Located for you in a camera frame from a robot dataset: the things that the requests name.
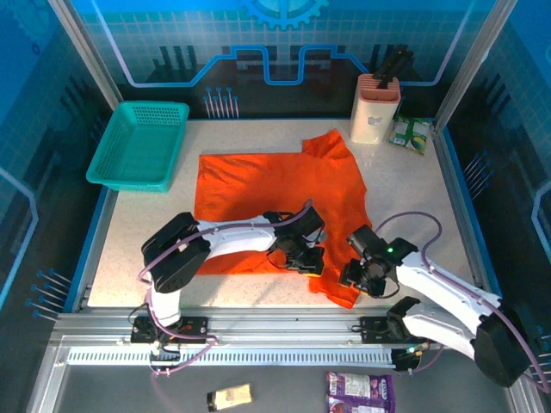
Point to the orange t-shirt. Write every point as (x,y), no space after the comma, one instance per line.
(267,185)

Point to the beige packet with black cap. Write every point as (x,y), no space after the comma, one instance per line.
(230,396)

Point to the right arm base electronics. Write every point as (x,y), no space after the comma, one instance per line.
(406,357)

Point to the teal plastic basket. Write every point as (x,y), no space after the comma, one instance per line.
(138,142)

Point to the aluminium frame rail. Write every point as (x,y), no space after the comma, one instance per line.
(280,327)

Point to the purple snack packet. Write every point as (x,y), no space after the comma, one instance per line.
(357,389)

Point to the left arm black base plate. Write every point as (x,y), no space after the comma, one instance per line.
(196,331)

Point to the green snack packet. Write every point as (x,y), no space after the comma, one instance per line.
(409,133)

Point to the blue table border trim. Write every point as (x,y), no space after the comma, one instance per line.
(84,262)

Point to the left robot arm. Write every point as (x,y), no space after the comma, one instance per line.
(241,238)

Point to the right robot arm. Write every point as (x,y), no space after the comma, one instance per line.
(439,284)

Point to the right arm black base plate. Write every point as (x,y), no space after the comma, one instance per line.
(372,329)

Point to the aluminium frame post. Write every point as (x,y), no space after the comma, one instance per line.
(86,51)
(469,73)

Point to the cream knife block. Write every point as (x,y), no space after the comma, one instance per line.
(372,122)

